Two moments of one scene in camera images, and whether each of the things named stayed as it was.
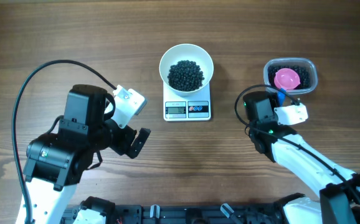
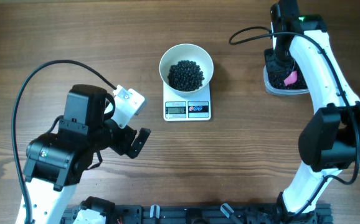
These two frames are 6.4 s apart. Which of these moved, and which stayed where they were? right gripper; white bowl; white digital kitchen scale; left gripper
Moved: right gripper
Stayed: left gripper; white bowl; white digital kitchen scale
